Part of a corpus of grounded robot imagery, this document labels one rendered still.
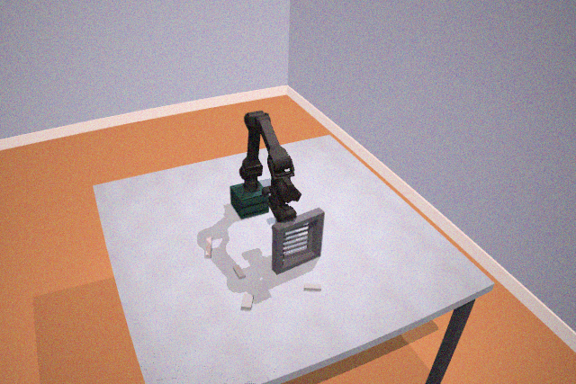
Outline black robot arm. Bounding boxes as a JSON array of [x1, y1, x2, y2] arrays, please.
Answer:
[[239, 110, 302, 203]]

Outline pale pink rectangular block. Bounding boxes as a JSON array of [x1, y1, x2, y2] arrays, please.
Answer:
[[206, 237, 212, 258]]

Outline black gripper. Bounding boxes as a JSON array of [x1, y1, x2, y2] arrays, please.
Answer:
[[262, 185, 297, 223]]

